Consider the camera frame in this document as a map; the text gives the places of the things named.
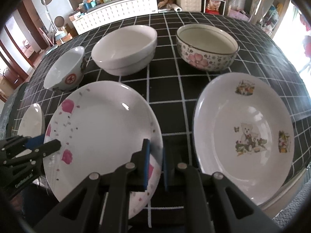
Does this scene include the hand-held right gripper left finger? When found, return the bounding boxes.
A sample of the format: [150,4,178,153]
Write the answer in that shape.
[29,138,151,233]

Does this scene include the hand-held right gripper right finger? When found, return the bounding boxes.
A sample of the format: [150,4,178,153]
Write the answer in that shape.
[162,141,289,233]

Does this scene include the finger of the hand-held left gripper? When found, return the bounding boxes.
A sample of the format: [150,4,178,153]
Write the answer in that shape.
[0,135,46,156]
[0,140,62,175]

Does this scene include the small plain white plate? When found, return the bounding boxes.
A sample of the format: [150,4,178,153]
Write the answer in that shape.
[17,103,45,141]

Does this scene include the white plate with pink flowers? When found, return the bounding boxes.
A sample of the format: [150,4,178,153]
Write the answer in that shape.
[43,81,164,220]

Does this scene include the small white bowl red star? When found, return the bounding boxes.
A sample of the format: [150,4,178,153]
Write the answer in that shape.
[44,46,86,91]

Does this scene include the white plate with bear print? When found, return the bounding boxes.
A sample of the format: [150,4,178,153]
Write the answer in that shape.
[193,72,295,207]

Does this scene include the large plain white bowl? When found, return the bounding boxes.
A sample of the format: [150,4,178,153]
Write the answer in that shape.
[91,25,158,76]

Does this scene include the black checked tablecloth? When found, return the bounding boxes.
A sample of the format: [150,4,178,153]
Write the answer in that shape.
[5,12,311,233]

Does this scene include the floral patterned bowl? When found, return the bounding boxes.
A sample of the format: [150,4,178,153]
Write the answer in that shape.
[176,24,240,72]

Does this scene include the white floor lamp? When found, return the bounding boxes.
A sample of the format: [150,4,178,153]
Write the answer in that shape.
[41,0,59,34]

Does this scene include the grey textured cover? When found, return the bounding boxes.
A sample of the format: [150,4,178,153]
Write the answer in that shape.
[265,175,311,233]

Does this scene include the long white cabinet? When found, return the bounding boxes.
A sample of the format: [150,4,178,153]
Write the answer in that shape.
[72,0,158,36]

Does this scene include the brown paper bag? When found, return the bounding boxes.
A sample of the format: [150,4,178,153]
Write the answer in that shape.
[158,0,175,9]

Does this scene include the pink bag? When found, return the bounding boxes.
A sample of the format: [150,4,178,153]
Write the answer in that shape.
[230,10,249,21]

